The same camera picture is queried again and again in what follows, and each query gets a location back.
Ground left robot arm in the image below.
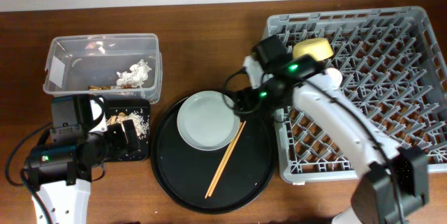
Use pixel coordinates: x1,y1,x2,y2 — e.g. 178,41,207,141
20,120,139,223

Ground food scraps pile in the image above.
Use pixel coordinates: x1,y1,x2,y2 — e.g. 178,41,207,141
105,111,150,137

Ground crumpled white tissue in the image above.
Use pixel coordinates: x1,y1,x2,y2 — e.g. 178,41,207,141
116,59,152,88

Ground round black tray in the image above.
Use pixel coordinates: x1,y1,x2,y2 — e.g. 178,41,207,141
150,98,277,214

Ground wooden chopstick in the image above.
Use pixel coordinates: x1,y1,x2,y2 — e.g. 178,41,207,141
207,120,247,198
204,120,244,199

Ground yellow bowl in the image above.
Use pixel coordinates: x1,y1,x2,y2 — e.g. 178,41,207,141
292,38,334,61

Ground clear plastic bin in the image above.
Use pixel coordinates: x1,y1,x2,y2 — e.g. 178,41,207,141
43,33,163,104

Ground black rectangular tray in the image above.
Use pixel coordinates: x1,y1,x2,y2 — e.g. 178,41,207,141
105,99,151,162

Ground grey-green round plate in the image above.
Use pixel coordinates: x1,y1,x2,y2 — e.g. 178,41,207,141
177,91,241,151

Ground pink cup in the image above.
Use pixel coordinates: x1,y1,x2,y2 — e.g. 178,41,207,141
324,68,343,89

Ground brown scraps in bin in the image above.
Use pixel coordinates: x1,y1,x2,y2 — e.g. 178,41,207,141
88,84,135,96

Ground grey dishwasher rack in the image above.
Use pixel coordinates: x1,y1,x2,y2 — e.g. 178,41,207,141
264,6,446,185

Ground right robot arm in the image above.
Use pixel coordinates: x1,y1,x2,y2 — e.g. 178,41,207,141
240,54,429,223

